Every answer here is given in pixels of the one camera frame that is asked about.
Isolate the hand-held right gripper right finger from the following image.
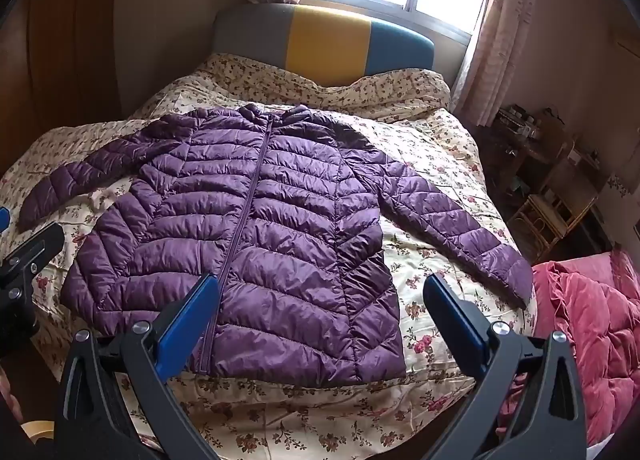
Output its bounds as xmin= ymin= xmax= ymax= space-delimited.
xmin=422 ymin=273 xmax=587 ymax=460

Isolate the floral pillow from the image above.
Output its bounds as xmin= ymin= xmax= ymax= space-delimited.
xmin=200 ymin=53 xmax=453 ymax=123

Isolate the pink quilted blanket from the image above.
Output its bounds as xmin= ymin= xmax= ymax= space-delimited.
xmin=500 ymin=247 xmax=640 ymax=451

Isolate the pale yellow round object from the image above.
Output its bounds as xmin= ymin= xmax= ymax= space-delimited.
xmin=22 ymin=420 xmax=56 ymax=447

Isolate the purple puffer jacket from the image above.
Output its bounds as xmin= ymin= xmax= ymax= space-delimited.
xmin=17 ymin=105 xmax=535 ymax=386

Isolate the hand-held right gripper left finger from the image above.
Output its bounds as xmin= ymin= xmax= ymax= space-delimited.
xmin=52 ymin=273 xmax=222 ymax=460

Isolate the long pale patterned curtain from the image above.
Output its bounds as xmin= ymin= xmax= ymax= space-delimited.
xmin=450 ymin=0 xmax=541 ymax=128

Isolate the cream floral quilt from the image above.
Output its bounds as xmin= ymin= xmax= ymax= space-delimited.
xmin=0 ymin=105 xmax=540 ymax=460

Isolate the brown wooden wardrobe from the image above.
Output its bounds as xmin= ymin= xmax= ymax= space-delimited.
xmin=0 ymin=0 xmax=123 ymax=176

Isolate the grey yellow blue headboard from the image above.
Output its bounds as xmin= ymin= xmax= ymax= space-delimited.
xmin=212 ymin=3 xmax=435 ymax=88

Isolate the cluttered wooden desk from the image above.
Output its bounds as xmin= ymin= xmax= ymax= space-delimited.
xmin=480 ymin=105 xmax=608 ymax=221

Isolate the wooden chair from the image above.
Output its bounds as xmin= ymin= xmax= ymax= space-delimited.
xmin=507 ymin=193 xmax=586 ymax=263

